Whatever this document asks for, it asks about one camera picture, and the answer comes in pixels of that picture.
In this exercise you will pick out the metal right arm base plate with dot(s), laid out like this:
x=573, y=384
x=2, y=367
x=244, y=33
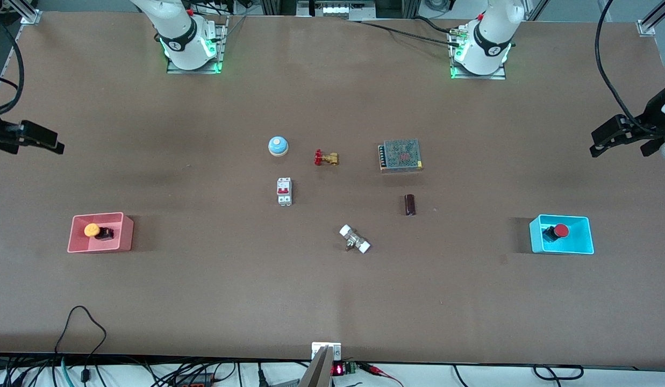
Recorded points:
x=222, y=43

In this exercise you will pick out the aluminium frame profile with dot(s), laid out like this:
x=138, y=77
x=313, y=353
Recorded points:
x=652, y=22
x=26, y=12

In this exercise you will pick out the yellow push button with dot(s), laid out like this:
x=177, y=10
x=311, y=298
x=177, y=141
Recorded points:
x=93, y=230

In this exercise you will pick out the blue round bell button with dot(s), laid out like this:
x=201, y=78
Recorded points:
x=278, y=145

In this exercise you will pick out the cyan plastic box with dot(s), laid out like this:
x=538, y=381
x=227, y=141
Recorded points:
x=579, y=242

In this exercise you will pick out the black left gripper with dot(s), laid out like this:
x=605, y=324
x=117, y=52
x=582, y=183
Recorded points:
x=656, y=109

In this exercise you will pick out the white circuit breaker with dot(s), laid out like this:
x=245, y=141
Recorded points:
x=284, y=191

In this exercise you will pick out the pink plastic box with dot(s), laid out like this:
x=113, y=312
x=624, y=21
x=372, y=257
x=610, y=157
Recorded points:
x=117, y=236

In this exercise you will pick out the metal mesh power supply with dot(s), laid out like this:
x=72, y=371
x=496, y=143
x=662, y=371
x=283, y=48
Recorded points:
x=401, y=156

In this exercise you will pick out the metal fitting with white caps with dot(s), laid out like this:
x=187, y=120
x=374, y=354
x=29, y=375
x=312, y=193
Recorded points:
x=355, y=239

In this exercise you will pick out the dark brown cylindrical capacitor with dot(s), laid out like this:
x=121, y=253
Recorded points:
x=410, y=205

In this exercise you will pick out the red clip lead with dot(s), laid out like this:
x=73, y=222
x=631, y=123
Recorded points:
x=378, y=370

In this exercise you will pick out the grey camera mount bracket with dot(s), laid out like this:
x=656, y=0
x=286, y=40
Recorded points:
x=319, y=371

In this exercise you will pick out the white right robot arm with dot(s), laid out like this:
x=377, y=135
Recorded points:
x=176, y=24

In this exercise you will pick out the small red digit display module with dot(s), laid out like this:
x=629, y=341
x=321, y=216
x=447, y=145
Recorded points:
x=340, y=369

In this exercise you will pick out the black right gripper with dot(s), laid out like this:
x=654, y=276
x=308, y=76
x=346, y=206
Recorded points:
x=0, y=133

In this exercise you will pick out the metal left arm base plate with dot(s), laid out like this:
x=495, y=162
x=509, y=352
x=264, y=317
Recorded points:
x=499, y=76

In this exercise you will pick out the red push button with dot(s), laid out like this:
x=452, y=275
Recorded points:
x=560, y=231

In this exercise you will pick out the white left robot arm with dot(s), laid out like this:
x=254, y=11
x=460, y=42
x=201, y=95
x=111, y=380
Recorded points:
x=491, y=32

